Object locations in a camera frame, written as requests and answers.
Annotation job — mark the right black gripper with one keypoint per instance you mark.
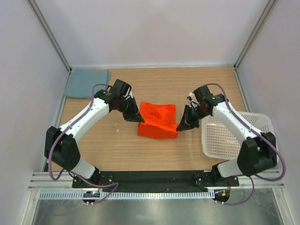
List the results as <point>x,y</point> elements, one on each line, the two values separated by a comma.
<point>183,125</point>

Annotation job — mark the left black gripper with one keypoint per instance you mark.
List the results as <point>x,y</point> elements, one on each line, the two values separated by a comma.
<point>138,118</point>

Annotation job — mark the orange t shirt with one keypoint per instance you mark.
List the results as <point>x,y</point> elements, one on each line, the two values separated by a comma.
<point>159,121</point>

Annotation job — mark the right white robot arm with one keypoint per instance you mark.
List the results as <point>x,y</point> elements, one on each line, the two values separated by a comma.
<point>257,149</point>

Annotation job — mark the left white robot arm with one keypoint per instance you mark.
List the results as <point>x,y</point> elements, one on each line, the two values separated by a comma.
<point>61,143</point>

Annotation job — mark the white plastic basket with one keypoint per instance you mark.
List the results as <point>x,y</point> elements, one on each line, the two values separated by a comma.
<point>219,142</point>

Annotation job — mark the folded blue-grey t shirt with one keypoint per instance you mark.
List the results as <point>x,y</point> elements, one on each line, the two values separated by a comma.
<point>81,82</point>

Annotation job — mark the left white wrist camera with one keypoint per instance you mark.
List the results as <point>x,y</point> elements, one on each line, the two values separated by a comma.
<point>128,95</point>

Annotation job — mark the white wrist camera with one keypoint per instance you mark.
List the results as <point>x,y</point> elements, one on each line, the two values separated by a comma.
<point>192,100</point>
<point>128,95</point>

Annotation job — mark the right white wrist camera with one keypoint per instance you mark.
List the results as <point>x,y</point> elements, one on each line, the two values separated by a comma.
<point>192,100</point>

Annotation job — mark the white slotted cable duct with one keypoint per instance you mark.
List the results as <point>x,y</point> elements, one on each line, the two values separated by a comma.
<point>94,195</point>

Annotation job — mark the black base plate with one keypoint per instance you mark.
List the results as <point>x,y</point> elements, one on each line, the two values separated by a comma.
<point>164,181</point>

